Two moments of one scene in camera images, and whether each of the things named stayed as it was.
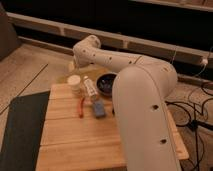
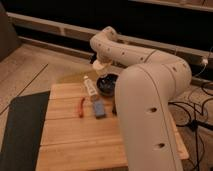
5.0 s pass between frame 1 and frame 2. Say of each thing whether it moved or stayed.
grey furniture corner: stayed
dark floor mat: stayed
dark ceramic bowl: stayed
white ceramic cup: moved
